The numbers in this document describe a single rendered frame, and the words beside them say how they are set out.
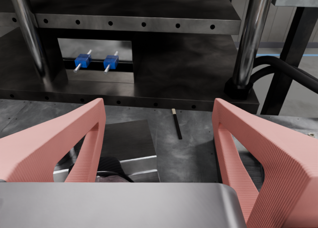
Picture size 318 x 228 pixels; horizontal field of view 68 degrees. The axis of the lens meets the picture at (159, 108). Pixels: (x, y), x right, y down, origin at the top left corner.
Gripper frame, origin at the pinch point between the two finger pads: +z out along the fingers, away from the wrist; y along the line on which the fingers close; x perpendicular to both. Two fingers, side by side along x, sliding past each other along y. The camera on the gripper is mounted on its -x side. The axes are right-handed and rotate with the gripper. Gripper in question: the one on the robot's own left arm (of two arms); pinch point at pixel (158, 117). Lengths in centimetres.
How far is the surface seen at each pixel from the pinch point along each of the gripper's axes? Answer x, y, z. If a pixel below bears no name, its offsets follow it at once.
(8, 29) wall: 83, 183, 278
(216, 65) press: 39, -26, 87
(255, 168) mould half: 26.2, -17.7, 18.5
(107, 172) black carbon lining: 32.0, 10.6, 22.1
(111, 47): 24, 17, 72
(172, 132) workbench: 38, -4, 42
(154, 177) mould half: 31.8, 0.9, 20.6
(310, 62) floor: 113, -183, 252
